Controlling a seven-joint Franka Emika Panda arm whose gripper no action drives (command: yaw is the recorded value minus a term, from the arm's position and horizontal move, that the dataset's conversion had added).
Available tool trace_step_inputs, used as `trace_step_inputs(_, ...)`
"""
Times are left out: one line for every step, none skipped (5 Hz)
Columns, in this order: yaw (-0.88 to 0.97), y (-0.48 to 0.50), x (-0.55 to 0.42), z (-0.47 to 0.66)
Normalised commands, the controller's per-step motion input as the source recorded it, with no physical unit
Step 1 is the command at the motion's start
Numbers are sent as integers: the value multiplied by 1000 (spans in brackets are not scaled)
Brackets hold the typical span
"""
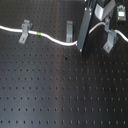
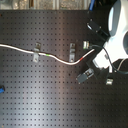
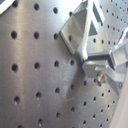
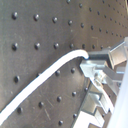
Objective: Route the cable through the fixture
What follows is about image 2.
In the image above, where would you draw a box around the white cable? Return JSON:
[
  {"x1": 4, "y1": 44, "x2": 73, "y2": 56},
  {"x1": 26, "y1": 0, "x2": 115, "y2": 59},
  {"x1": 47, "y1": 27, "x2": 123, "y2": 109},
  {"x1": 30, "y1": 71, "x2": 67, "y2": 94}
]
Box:
[{"x1": 0, "y1": 43, "x2": 96, "y2": 64}]

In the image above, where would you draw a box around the blue object at edge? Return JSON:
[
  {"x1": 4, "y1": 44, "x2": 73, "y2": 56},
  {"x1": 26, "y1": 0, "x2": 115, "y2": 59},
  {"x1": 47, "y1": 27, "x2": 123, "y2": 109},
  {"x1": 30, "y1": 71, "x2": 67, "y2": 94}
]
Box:
[{"x1": 0, "y1": 85, "x2": 5, "y2": 94}]

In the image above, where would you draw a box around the black camera box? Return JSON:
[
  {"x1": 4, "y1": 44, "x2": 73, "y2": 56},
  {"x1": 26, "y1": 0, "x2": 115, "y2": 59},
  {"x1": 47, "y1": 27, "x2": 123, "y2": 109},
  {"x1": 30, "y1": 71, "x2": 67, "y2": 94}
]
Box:
[{"x1": 87, "y1": 20, "x2": 109, "y2": 41}]

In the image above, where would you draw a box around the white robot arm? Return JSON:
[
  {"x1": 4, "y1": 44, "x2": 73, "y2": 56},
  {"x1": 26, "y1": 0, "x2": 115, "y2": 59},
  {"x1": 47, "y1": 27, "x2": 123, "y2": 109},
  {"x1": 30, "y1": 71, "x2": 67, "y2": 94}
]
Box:
[{"x1": 76, "y1": 0, "x2": 128, "y2": 84}]

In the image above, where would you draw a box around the left metal cable clip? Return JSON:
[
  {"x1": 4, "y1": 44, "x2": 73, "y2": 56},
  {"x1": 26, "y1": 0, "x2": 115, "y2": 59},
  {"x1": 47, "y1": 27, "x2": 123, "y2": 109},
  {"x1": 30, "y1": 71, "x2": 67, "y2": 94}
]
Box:
[{"x1": 33, "y1": 42, "x2": 41, "y2": 63}]

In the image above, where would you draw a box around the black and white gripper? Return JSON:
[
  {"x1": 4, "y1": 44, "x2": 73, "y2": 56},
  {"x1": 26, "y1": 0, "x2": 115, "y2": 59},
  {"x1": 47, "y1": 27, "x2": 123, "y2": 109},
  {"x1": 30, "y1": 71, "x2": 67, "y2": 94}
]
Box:
[{"x1": 76, "y1": 49, "x2": 109, "y2": 83}]

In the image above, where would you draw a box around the black perforated board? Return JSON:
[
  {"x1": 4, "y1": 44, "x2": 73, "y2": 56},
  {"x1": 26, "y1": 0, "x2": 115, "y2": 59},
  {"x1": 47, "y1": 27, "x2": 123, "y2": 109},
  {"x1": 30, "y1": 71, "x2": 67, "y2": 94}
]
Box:
[{"x1": 0, "y1": 9, "x2": 128, "y2": 128}]

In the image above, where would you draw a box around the middle metal cable clip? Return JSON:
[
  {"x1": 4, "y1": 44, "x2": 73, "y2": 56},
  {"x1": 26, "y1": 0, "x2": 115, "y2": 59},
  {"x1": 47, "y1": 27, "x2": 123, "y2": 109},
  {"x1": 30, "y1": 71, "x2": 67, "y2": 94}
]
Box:
[{"x1": 69, "y1": 43, "x2": 75, "y2": 62}]

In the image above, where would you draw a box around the metal cable clip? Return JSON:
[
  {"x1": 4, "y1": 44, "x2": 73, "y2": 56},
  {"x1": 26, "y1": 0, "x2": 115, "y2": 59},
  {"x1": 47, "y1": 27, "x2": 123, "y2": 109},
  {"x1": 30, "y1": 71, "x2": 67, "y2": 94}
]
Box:
[
  {"x1": 83, "y1": 41, "x2": 89, "y2": 49},
  {"x1": 33, "y1": 42, "x2": 41, "y2": 63},
  {"x1": 69, "y1": 43, "x2": 75, "y2": 62}
]

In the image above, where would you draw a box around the right metal cable clip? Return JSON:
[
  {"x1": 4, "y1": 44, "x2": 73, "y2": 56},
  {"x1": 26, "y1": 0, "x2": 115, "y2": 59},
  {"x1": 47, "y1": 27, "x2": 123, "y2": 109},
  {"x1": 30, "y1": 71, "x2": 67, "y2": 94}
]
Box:
[{"x1": 83, "y1": 41, "x2": 89, "y2": 49}]

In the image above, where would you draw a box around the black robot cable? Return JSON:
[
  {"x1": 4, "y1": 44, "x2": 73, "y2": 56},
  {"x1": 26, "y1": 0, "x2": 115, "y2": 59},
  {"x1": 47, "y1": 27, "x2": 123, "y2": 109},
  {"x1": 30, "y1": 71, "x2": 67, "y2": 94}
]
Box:
[{"x1": 91, "y1": 45, "x2": 128, "y2": 75}]

